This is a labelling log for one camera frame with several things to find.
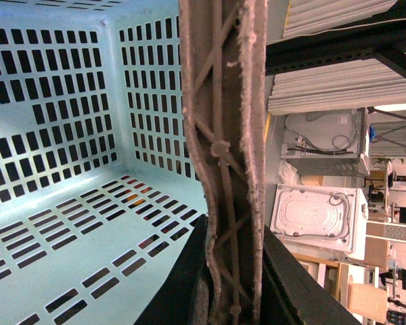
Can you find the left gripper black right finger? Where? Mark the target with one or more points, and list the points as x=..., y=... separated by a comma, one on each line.
x=290, y=295

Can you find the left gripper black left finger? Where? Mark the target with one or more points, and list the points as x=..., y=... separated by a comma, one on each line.
x=184, y=298

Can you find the light blue plastic basket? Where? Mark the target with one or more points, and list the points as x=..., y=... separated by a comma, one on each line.
x=98, y=195

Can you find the brown basket handle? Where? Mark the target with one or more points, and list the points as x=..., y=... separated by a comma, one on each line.
x=223, y=53

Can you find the white washing machine lower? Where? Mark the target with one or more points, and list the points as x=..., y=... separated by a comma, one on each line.
x=326, y=217

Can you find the white washing machine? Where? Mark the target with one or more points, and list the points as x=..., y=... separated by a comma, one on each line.
x=332, y=143
x=326, y=217

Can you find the white washing machine upper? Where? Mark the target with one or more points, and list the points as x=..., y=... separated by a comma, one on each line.
x=332, y=143

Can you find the white vertical blinds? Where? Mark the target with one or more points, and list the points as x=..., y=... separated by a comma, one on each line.
x=354, y=84

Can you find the black metal shelf frame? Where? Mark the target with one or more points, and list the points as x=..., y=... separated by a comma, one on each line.
x=381, y=37

